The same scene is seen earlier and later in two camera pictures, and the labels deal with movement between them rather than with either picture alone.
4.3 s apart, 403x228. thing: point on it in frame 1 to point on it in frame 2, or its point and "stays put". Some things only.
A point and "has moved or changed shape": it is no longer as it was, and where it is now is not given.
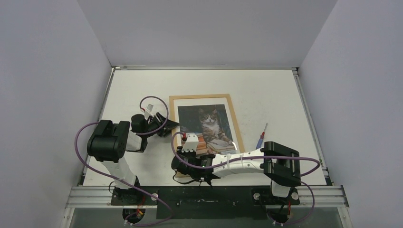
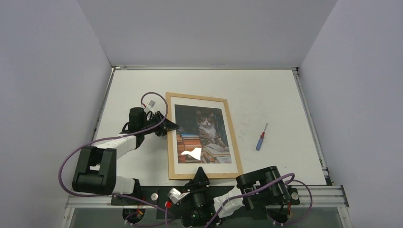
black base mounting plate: [206, 202] stays put
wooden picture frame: [177, 100] has moved or changed shape
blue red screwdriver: [262, 137] stays put
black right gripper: [183, 164] to [198, 185]
